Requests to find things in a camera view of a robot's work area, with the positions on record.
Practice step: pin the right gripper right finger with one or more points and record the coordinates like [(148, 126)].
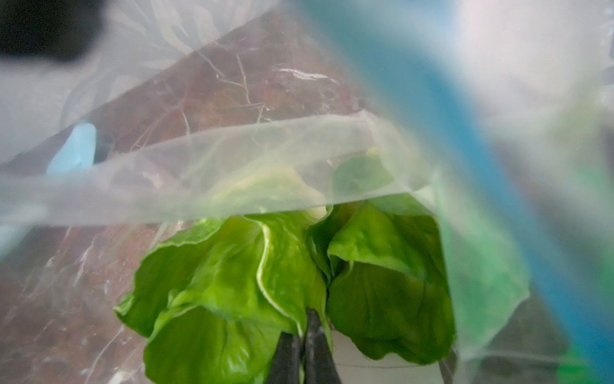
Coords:
[(319, 363)]

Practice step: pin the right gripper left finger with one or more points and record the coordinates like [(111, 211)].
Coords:
[(286, 361)]

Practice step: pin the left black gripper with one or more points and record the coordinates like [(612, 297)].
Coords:
[(51, 30)]

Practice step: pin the chinese cabbage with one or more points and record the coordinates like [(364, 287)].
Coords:
[(386, 278), (212, 301)]

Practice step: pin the clear zip-top bag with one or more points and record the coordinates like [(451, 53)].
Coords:
[(495, 115)]

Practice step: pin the light blue scraper tool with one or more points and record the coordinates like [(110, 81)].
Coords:
[(77, 153)]

